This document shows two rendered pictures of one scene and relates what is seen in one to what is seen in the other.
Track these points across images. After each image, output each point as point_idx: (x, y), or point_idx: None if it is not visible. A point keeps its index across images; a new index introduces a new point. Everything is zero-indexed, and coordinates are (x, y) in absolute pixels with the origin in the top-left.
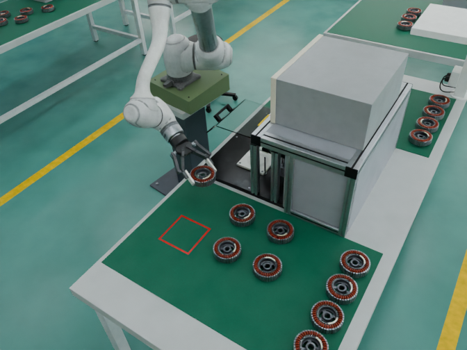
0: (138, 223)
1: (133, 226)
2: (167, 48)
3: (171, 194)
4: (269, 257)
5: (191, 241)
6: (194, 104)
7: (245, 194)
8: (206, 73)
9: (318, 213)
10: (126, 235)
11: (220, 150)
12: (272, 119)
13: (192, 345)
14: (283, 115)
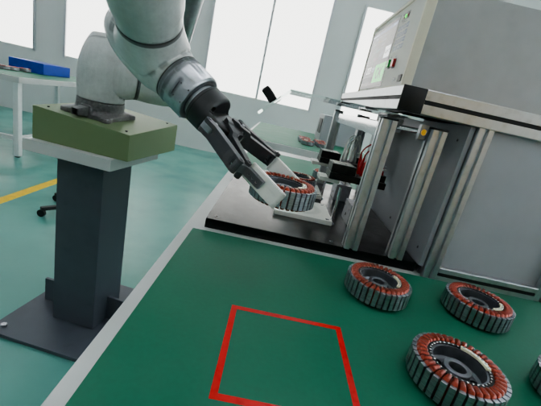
0: (88, 354)
1: (68, 372)
2: (92, 42)
3: (167, 262)
4: None
5: (328, 374)
6: (135, 146)
7: (328, 254)
8: (142, 118)
9: (498, 263)
10: None
11: (224, 196)
12: (406, 82)
13: None
14: (434, 71)
